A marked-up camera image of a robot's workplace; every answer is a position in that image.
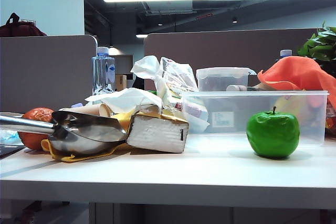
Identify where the metal ice scoop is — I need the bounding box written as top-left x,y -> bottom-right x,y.
0,110 -> 129,155

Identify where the white yellow tissue box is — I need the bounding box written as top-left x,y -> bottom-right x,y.
126,111 -> 190,154

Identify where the brown cardboard box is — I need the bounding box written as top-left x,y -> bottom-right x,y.
115,74 -> 128,92

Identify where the large transparent plastic box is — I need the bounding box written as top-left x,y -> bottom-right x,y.
182,90 -> 331,146

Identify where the bluish crumpled plastic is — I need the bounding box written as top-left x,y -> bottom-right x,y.
0,129 -> 22,146

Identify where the printed clear plastic bag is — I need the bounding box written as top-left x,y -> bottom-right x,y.
154,56 -> 211,133

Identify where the white plastic bag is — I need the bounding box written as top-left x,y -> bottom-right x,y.
130,55 -> 161,80

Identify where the white crumpled tissue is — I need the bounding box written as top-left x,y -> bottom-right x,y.
85,87 -> 163,116

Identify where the small transparent lidded container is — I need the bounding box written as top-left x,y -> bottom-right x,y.
196,67 -> 257,92

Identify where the clear water bottle blue label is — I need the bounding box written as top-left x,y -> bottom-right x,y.
91,46 -> 116,96

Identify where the grey desk partition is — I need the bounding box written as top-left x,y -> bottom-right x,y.
143,28 -> 323,92
0,34 -> 98,113

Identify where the brown paper cup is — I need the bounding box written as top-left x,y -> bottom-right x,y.
59,103 -> 113,119

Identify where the green apple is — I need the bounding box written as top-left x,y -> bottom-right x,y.
246,106 -> 300,158

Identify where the yellow cloth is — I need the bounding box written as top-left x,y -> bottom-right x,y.
40,112 -> 137,163

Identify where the water bottle white cap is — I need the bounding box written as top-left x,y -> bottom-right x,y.
275,49 -> 293,62

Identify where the orange fruit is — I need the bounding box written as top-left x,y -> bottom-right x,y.
17,107 -> 55,151

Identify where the orange cloth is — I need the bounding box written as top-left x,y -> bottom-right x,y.
257,56 -> 336,109

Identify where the green leafy plant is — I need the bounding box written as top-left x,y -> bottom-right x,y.
297,22 -> 336,71

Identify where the dark red backpack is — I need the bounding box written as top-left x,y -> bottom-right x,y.
0,13 -> 47,38

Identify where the red yellow snack packet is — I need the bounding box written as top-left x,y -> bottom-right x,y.
325,99 -> 336,130

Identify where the black flat pad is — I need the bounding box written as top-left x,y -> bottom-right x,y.
0,144 -> 26,159

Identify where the white cylindrical handle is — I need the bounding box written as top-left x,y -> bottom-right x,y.
226,84 -> 249,92

